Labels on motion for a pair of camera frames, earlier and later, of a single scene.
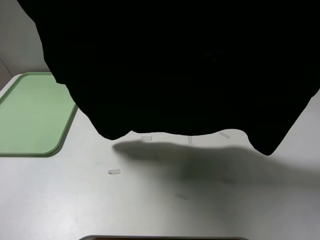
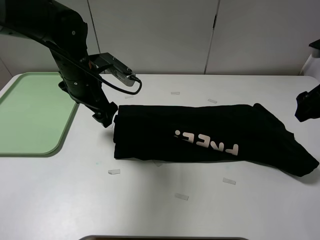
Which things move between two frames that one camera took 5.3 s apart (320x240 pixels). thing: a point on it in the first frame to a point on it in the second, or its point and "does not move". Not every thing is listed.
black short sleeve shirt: x=184 y=67 to x=241 y=133
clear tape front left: x=114 y=171 does not move
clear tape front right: x=227 y=180 does not move
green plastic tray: x=35 y=114 does not move
